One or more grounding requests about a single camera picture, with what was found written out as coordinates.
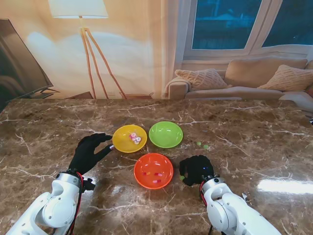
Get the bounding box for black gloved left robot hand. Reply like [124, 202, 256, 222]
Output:
[68, 133, 115, 175]

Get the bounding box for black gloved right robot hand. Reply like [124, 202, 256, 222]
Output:
[179, 155, 214, 186]

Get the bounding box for pink white candies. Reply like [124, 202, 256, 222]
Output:
[126, 131, 143, 145]

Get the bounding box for yellow plastic bowl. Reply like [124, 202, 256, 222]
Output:
[112, 124, 148, 154]

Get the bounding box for green plastic bowl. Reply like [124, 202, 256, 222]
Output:
[148, 120, 184, 149]

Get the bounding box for orange plastic bowl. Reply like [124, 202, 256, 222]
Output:
[134, 152, 174, 190]

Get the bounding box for beige knit cushion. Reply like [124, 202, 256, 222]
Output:
[256, 64, 313, 92]
[175, 69, 233, 91]

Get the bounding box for beige sofa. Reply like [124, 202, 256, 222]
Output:
[164, 56, 313, 113]

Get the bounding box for black flat television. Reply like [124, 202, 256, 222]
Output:
[0, 18, 61, 103]

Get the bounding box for tripod floor lamp white shade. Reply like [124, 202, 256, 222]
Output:
[48, 0, 128, 100]

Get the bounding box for white framed window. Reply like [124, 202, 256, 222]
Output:
[183, 0, 313, 58]

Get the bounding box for red cable on right arm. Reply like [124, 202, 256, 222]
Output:
[199, 182, 208, 208]

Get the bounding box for red cable on arm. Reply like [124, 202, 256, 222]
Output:
[199, 182, 208, 208]
[69, 172, 85, 235]

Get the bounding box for red cable on left arm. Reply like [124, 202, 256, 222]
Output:
[69, 172, 85, 235]

